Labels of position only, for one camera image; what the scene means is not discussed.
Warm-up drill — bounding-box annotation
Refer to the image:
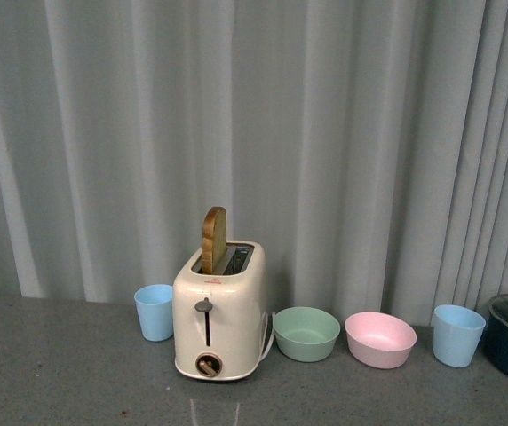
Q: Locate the toast slice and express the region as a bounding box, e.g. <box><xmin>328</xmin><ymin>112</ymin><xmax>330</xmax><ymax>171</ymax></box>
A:
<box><xmin>202</xmin><ymin>206</ymin><xmax>226</xmax><ymax>275</ymax></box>

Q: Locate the cream toaster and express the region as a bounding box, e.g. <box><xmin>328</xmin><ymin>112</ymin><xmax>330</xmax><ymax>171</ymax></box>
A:
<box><xmin>172</xmin><ymin>241</ymin><xmax>269</xmax><ymax>382</ymax></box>

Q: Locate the light blue cup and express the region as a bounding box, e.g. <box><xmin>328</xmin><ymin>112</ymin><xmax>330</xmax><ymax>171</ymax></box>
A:
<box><xmin>433</xmin><ymin>304</ymin><xmax>486</xmax><ymax>368</ymax></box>
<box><xmin>134</xmin><ymin>284</ymin><xmax>173</xmax><ymax>342</ymax></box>

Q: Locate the green bowl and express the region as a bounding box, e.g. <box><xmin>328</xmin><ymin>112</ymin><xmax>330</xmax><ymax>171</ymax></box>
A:
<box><xmin>273</xmin><ymin>306</ymin><xmax>340</xmax><ymax>363</ymax></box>

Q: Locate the pink bowl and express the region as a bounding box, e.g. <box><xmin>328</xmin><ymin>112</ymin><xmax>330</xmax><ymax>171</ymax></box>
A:
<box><xmin>345</xmin><ymin>312</ymin><xmax>417</xmax><ymax>369</ymax></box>

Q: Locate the white toaster cord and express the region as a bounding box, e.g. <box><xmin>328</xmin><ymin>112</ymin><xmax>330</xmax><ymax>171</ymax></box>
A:
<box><xmin>253</xmin><ymin>311</ymin><xmax>278</xmax><ymax>369</ymax></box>

